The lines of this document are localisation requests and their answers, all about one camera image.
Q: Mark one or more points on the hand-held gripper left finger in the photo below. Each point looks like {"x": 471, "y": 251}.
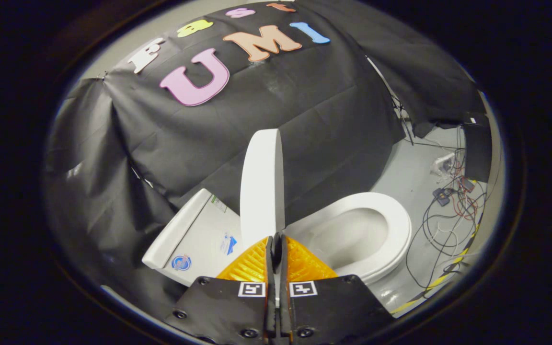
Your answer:
{"x": 218, "y": 311}

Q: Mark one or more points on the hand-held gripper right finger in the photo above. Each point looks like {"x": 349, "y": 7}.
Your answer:
{"x": 338, "y": 311}

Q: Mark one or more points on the white toilet lid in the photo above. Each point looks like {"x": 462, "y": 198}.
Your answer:
{"x": 261, "y": 191}

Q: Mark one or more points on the white toilet bowl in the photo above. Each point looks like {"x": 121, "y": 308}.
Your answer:
{"x": 391, "y": 270}

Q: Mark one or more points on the white toilet seat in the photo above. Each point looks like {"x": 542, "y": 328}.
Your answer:
{"x": 396, "y": 215}

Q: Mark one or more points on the yellow black hazard tape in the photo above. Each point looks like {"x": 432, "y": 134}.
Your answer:
{"x": 448, "y": 273}

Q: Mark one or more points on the black power adapter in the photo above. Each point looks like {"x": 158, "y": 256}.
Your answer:
{"x": 441, "y": 196}

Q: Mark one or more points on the clear plastic bag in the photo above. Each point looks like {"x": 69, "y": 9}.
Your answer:
{"x": 443, "y": 163}

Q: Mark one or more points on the black backdrop cloth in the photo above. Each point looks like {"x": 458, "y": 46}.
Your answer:
{"x": 257, "y": 120}

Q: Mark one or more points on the black box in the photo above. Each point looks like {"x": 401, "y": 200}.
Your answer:
{"x": 478, "y": 148}

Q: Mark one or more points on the backdrop stand pole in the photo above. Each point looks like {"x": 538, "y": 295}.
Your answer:
{"x": 393, "y": 100}

